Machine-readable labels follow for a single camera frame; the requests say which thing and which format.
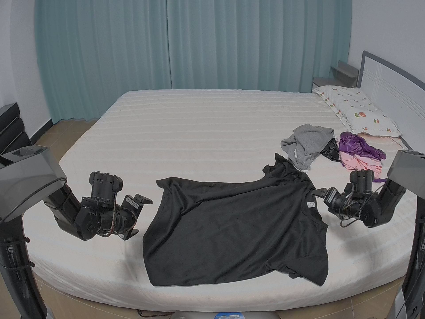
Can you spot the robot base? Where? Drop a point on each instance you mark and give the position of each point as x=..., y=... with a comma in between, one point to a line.
x=199, y=316

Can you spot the black T-shirt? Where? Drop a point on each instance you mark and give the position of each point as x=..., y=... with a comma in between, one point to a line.
x=232, y=228

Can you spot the grey garment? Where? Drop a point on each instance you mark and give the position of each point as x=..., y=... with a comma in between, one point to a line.
x=308, y=141

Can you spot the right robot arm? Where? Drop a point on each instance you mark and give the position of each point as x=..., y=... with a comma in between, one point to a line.
x=408, y=171

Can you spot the pink garment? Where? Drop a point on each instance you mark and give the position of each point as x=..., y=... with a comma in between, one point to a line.
x=352, y=163

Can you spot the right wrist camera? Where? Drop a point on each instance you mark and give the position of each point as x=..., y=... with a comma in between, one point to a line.
x=332, y=198

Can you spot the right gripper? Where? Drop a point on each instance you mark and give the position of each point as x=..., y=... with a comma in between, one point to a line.
x=339, y=206

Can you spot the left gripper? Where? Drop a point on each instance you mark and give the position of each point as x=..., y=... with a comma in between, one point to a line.
x=126, y=221

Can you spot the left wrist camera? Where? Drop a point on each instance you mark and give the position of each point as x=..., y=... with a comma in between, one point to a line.
x=132, y=204

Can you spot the black chest of drawers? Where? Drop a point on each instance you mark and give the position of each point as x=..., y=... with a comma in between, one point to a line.
x=13, y=128

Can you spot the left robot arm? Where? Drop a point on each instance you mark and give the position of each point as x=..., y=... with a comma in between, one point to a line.
x=30, y=184

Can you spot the white printed pillow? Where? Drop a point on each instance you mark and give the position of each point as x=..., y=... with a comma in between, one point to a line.
x=358, y=108

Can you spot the shiny black garment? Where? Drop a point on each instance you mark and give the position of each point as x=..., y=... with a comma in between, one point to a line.
x=330, y=151

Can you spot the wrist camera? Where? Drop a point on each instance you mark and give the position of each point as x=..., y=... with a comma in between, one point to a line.
x=332, y=198
x=132, y=204

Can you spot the purple garment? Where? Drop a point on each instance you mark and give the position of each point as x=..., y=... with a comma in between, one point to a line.
x=352, y=143

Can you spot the blue-green curtain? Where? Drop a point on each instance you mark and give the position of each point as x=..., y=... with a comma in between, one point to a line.
x=249, y=38
x=99, y=45

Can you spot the grey bedside table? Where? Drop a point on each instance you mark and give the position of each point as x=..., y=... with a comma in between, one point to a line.
x=345, y=69

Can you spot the bed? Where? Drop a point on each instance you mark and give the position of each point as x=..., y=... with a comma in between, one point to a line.
x=199, y=138

